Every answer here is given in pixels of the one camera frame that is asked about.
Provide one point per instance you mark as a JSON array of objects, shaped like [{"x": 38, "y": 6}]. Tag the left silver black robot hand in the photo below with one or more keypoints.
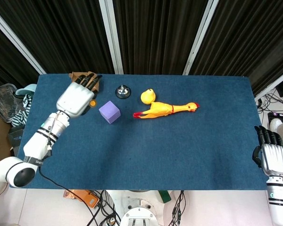
[{"x": 75, "y": 99}]

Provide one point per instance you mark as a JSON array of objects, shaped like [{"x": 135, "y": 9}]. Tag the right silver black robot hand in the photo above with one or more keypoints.
[{"x": 274, "y": 160}]

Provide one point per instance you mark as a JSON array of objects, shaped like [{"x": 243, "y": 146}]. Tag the orange round disc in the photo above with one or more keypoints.
[{"x": 93, "y": 103}]

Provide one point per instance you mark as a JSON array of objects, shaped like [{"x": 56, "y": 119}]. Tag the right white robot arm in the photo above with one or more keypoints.
[{"x": 278, "y": 200}]

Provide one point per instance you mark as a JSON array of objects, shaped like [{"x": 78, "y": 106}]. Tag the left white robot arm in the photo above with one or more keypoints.
[{"x": 37, "y": 146}]

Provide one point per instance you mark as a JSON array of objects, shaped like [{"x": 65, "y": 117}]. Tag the dark green rectangular block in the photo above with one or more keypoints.
[{"x": 165, "y": 196}]

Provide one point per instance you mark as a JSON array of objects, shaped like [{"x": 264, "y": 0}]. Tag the brown cardboard gable box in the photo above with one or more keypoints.
[{"x": 73, "y": 75}]

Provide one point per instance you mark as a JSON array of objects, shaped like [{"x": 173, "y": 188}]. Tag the purple foam cube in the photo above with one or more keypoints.
[{"x": 109, "y": 111}]

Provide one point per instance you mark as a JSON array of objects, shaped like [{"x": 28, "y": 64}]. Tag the white shoe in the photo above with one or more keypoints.
[{"x": 276, "y": 123}]

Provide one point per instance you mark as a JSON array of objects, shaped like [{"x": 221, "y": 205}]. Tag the black device with lights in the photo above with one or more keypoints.
[{"x": 280, "y": 115}]

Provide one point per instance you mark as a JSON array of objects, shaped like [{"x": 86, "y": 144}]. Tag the teal cap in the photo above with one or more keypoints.
[{"x": 26, "y": 90}]

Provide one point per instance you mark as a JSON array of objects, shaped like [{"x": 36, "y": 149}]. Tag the striped cloth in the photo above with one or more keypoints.
[{"x": 23, "y": 110}]

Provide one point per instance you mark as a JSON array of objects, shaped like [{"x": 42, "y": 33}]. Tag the dark pleated curtain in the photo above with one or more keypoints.
[
  {"x": 155, "y": 35},
  {"x": 250, "y": 40},
  {"x": 61, "y": 35},
  {"x": 7, "y": 58}
]

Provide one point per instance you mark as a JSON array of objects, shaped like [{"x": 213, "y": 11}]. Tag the small black box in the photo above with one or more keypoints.
[{"x": 15, "y": 137}]

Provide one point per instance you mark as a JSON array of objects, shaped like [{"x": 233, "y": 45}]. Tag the yellow pear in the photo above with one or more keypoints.
[{"x": 147, "y": 97}]

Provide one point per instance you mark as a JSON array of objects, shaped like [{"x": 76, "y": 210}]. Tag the black plastic container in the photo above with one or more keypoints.
[{"x": 1, "y": 101}]

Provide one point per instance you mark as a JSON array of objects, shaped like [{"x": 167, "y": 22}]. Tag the yellow rubber chicken toy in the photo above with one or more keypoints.
[{"x": 160, "y": 109}]

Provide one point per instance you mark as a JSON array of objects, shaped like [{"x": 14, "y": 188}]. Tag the blue table cloth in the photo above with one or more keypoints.
[{"x": 143, "y": 153}]

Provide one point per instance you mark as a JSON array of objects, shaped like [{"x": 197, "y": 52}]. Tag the orange device under table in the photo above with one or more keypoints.
[{"x": 85, "y": 199}]

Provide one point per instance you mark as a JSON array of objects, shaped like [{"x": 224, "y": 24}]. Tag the white robot torso base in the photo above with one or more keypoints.
[{"x": 136, "y": 204}]

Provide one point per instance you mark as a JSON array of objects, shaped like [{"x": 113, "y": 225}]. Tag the white frame post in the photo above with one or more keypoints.
[
  {"x": 273, "y": 82},
  {"x": 112, "y": 37},
  {"x": 200, "y": 37},
  {"x": 19, "y": 42}
]

